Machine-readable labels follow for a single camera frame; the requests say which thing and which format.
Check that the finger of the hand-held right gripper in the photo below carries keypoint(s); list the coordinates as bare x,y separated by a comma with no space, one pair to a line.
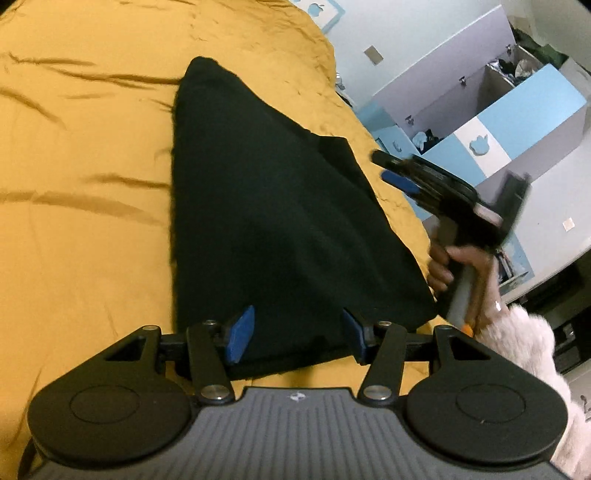
392,159
400,181

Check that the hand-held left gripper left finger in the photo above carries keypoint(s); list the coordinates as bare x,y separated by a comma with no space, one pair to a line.
242,330

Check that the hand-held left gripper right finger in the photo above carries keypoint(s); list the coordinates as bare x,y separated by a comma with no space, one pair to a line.
353,330

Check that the black garment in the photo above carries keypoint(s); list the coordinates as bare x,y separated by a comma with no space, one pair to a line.
268,221

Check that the person's right forearm fluffy sleeve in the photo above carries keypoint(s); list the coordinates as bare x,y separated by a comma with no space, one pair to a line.
531,360

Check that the black white clothes pile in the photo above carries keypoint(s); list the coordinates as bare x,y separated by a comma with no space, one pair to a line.
427,141

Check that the person's right hand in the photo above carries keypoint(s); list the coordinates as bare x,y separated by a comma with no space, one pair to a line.
438,272

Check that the blue and white cabinet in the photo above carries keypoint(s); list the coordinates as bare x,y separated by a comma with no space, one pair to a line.
517,106

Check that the small white square sticker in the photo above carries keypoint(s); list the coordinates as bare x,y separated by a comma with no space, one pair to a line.
568,224

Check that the dark shelf unit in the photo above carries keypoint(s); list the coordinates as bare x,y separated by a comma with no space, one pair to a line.
568,318

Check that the mustard yellow bed blanket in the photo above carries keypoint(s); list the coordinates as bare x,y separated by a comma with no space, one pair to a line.
83,184

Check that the grey wall switch plate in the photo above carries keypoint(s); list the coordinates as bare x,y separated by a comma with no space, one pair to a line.
372,54

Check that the blue bordered wall panel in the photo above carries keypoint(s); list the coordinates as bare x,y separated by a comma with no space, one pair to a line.
330,11

